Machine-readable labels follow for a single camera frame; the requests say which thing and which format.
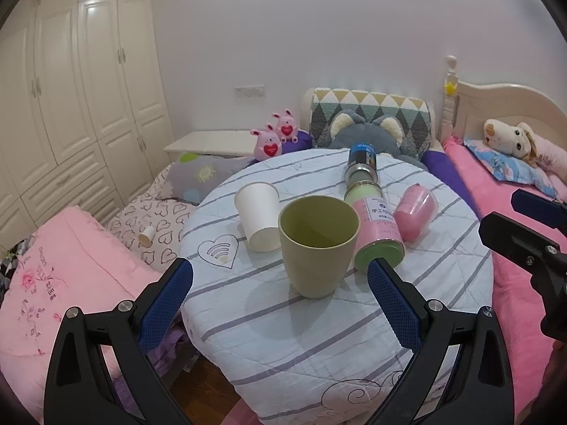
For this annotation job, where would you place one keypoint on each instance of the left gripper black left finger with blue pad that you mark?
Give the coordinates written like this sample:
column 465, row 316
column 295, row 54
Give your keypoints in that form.
column 79, row 387

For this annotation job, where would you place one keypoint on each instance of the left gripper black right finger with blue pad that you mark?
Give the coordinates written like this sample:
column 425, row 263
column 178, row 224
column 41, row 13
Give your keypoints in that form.
column 459, row 370

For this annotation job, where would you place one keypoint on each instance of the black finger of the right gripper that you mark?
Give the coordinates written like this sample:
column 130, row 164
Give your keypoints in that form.
column 537, row 255

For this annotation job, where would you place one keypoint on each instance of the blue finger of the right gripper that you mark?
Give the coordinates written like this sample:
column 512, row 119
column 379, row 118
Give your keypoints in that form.
column 548, row 212

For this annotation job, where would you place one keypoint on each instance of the green plastic cup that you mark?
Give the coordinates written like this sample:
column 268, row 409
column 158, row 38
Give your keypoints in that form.
column 318, row 236

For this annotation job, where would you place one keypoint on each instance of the pink plastic cup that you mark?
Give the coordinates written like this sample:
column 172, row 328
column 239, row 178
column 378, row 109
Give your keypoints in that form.
column 415, row 212

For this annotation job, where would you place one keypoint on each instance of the small paper cup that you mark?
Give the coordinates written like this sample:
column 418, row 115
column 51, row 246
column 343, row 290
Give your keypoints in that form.
column 146, row 237

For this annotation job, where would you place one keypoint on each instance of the white paper cup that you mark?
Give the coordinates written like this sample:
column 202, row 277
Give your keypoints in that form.
column 258, row 206

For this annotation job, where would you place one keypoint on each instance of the pink bed blanket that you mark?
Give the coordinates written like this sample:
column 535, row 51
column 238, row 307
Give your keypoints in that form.
column 518, row 307

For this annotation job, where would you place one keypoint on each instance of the blue floral pillow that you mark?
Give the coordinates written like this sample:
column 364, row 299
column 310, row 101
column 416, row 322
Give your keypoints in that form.
column 510, row 169

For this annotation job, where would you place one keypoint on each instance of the white dog plush toy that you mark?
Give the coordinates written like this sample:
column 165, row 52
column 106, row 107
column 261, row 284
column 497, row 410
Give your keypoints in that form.
column 517, row 141

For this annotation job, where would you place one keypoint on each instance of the cream wooden bed headboard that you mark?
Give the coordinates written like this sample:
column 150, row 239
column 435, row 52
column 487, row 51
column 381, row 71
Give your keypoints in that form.
column 467, row 106

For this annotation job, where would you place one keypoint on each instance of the pink embroidered quilt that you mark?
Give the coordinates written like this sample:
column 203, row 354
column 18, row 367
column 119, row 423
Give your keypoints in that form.
column 73, row 261

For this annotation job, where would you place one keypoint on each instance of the triangle pattern headboard cushion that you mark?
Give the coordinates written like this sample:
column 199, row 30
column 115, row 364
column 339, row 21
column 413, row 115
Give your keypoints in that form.
column 413, row 114

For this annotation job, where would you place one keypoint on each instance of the pink green spray can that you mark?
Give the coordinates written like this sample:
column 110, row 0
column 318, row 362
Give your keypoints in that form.
column 379, row 236

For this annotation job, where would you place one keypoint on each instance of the dark blue spray can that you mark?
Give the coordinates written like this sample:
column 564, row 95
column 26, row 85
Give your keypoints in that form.
column 362, row 165

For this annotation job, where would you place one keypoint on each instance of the heart pattern pillow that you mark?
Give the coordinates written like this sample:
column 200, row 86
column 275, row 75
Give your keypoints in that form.
column 148, row 209

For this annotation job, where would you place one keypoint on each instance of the striped white quilt table cover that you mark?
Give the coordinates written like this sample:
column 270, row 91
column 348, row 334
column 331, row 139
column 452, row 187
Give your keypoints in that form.
column 317, row 361

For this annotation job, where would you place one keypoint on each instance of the grey cat plush cushion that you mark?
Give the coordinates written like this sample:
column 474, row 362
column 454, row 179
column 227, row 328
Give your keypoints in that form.
column 384, row 134

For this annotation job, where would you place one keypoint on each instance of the grey flower pillow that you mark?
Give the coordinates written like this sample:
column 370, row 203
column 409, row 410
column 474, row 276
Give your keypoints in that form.
column 193, row 176

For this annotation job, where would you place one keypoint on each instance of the rear pink bunny plush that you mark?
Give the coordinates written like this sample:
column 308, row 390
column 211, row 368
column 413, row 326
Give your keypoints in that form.
column 286, row 127

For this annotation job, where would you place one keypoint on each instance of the pink bunny plush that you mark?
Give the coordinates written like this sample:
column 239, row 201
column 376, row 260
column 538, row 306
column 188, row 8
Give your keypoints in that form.
column 268, row 143
column 286, row 127

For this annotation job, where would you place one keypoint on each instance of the cream wardrobe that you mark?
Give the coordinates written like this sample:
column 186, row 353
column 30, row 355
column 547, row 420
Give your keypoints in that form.
column 84, row 120

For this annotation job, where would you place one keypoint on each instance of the front pink bunny plush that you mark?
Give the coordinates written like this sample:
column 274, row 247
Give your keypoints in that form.
column 268, row 143

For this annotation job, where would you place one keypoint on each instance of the white bedside table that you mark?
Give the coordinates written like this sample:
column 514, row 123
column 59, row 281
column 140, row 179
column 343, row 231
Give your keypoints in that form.
column 227, row 143

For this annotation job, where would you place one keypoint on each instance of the wall socket panel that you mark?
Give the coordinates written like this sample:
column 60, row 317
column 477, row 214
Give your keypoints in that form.
column 250, row 91

